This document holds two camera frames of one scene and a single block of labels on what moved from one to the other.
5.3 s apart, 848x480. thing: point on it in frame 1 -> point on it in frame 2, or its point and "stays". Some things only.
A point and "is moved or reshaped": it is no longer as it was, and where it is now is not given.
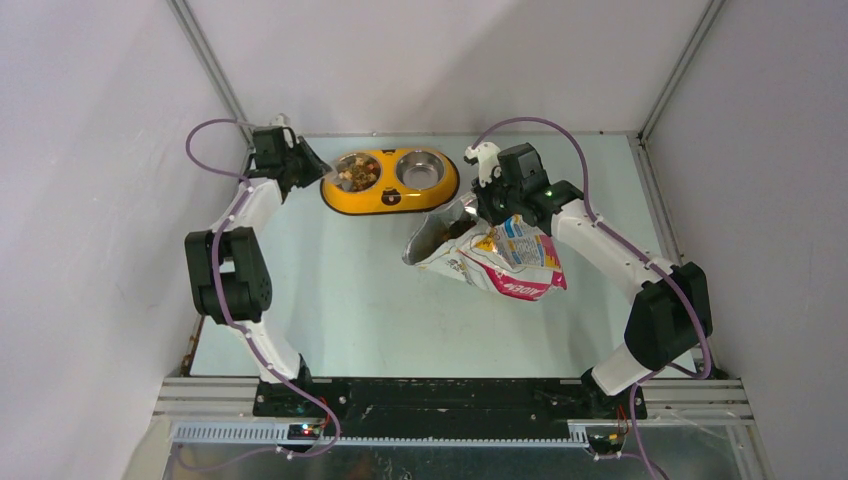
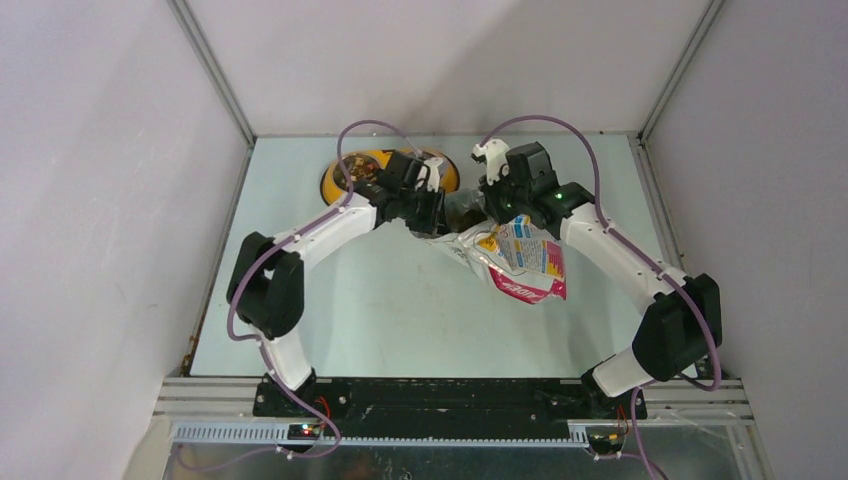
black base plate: (446, 408) stays
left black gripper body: (290, 161) -> (421, 210)
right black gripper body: (500, 202) stays
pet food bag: (511, 258) is moved or reshaped
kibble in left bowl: (357, 172) stays
